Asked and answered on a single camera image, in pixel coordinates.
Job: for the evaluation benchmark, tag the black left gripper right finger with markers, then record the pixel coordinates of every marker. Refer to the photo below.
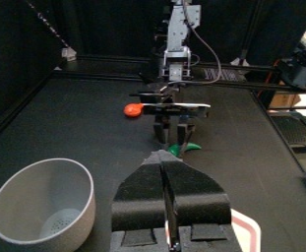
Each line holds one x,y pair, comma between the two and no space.
197,193

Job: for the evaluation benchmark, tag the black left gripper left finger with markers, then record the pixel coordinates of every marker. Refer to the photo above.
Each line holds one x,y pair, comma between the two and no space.
138,193

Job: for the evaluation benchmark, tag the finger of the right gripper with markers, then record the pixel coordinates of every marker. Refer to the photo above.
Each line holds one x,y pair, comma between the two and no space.
160,133
183,136

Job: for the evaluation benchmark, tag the right robot arm silver black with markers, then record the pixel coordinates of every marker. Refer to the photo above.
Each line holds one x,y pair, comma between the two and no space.
178,36

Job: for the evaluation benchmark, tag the green toy pepper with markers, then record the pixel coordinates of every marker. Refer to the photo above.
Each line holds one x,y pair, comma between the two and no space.
175,149

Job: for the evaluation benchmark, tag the pink rimmed plate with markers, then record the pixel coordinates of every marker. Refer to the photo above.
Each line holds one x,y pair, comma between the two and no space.
246,229

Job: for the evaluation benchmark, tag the red toy tomato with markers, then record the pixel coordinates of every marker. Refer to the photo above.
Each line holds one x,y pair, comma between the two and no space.
132,110

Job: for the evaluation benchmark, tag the grey white bowl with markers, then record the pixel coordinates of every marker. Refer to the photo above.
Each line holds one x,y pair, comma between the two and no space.
76,183

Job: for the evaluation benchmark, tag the black ribbed pedal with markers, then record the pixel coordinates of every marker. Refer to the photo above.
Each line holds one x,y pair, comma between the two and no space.
293,128

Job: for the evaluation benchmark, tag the black device on stand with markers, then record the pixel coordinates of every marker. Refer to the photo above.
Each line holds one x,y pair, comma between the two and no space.
300,70

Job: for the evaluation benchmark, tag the white corner bracket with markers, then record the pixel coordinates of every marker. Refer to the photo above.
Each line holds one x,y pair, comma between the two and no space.
68,54

